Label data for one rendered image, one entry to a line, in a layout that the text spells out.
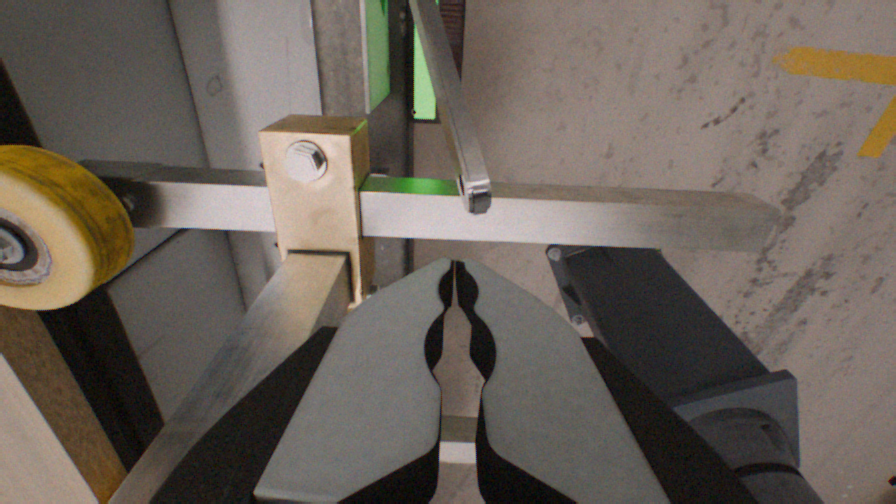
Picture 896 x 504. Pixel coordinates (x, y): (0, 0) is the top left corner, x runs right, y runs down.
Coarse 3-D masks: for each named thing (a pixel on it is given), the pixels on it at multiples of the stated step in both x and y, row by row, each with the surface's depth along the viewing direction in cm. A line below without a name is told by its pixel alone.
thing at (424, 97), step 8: (416, 32) 33; (416, 40) 33; (416, 48) 33; (416, 56) 34; (416, 64) 34; (424, 64) 34; (416, 72) 34; (424, 72) 34; (416, 80) 35; (424, 80) 35; (416, 88) 35; (424, 88) 35; (416, 96) 35; (424, 96) 35; (432, 96) 35; (416, 104) 36; (424, 104) 36; (432, 104) 36; (416, 112) 36; (424, 112) 36; (432, 112) 36
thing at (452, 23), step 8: (440, 0) 32; (448, 0) 32; (456, 0) 32; (440, 8) 32; (448, 8) 32; (456, 8) 32; (448, 16) 32; (456, 16) 32; (448, 24) 33; (456, 24) 33; (448, 32) 33; (456, 32) 33; (448, 40) 33; (456, 40) 33; (456, 48) 33; (456, 56) 34; (456, 64) 34
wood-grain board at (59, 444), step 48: (0, 336) 24; (48, 336) 26; (0, 384) 25; (48, 384) 27; (0, 432) 27; (48, 432) 27; (96, 432) 30; (0, 480) 30; (48, 480) 30; (96, 480) 31
